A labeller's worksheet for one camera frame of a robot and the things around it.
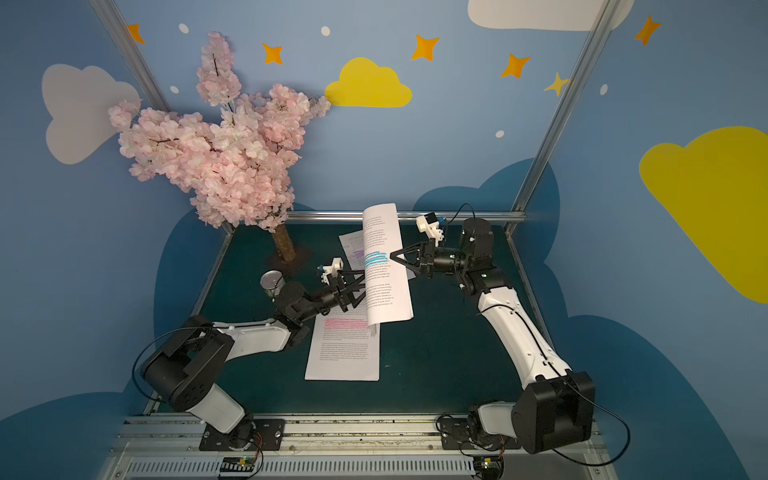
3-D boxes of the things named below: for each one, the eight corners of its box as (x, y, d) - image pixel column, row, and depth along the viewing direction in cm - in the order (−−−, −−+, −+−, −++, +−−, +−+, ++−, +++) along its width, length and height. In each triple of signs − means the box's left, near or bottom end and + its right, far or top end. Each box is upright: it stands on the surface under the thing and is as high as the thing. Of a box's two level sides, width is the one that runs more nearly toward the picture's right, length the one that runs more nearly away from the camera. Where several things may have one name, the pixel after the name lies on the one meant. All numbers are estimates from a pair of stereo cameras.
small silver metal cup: (263, 297, 102) (257, 287, 97) (268, 280, 106) (263, 270, 102) (283, 297, 102) (278, 287, 97) (287, 280, 107) (283, 270, 102)
